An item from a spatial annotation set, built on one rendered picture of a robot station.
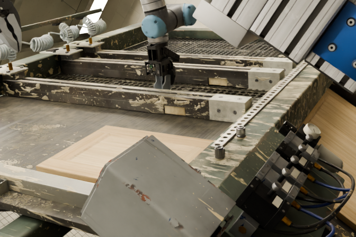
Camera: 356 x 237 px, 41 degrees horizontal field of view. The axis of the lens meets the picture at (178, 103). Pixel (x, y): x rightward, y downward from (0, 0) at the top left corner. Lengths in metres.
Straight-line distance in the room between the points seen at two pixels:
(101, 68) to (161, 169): 1.54
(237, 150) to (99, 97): 0.72
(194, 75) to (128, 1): 5.57
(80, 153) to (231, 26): 0.74
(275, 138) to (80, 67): 1.22
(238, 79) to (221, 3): 1.13
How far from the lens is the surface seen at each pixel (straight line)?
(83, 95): 1.81
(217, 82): 1.90
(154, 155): 0.70
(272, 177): 0.98
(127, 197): 0.65
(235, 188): 1.06
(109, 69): 2.16
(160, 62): 1.68
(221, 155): 1.14
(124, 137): 1.42
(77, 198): 1.11
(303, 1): 0.71
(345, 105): 2.45
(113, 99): 1.73
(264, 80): 1.82
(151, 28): 1.50
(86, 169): 1.25
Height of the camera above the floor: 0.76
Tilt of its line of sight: 13 degrees up
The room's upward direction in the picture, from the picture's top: 52 degrees counter-clockwise
